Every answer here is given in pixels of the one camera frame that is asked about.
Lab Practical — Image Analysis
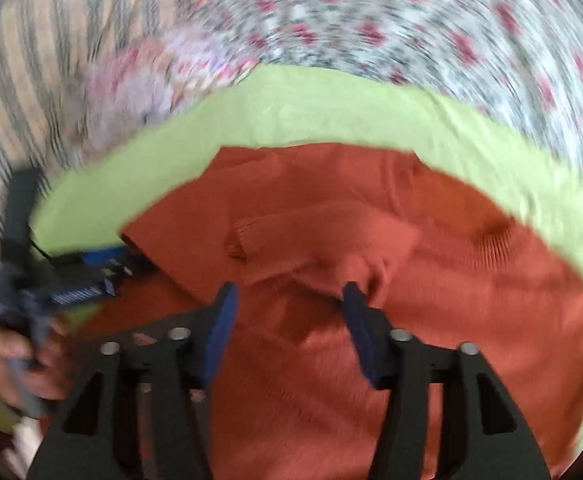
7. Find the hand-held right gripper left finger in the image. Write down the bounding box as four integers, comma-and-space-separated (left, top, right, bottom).
25, 281, 239, 480

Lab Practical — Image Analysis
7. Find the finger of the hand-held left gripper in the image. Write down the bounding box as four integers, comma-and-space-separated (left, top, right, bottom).
81, 246, 133, 267
100, 259, 162, 282

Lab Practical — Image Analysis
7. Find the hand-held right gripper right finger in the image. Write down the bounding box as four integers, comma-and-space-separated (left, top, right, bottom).
340, 281, 553, 480

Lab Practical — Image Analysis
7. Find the rust red knit sweater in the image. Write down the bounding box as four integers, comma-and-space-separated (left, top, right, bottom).
91, 142, 583, 480

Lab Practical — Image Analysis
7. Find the person's left hand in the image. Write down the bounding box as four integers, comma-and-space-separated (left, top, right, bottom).
0, 319, 74, 411

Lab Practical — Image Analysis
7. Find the purple pink floral pillow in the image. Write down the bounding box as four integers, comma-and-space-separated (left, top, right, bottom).
82, 29, 261, 157

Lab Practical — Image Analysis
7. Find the beige plaid blanket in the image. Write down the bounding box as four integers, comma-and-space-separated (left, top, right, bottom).
0, 0, 197, 323

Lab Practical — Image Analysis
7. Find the light green bed sheet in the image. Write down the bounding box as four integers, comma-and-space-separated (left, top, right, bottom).
0, 62, 583, 463

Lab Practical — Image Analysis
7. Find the white red floral duvet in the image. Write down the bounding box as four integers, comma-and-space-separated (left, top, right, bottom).
171, 0, 583, 186

